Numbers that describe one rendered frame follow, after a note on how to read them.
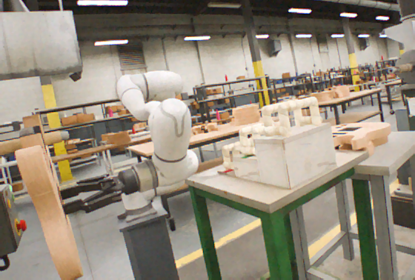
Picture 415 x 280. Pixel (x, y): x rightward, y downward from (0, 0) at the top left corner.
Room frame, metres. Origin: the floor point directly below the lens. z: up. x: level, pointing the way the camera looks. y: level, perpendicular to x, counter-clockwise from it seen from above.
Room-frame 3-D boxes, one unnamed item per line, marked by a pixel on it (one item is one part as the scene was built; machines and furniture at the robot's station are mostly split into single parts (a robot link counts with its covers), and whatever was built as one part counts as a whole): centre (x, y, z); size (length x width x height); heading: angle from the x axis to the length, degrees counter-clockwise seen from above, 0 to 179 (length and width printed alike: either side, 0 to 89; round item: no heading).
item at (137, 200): (1.49, 0.48, 0.87); 0.18 x 0.16 x 0.22; 115
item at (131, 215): (1.48, 0.51, 0.73); 0.22 x 0.18 x 0.06; 113
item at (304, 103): (0.91, -0.33, 1.20); 0.20 x 0.03 x 0.03; 120
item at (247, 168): (1.09, -0.24, 0.98); 0.27 x 0.16 x 0.09; 121
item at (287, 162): (0.95, -0.31, 1.02); 0.27 x 0.15 x 0.17; 121
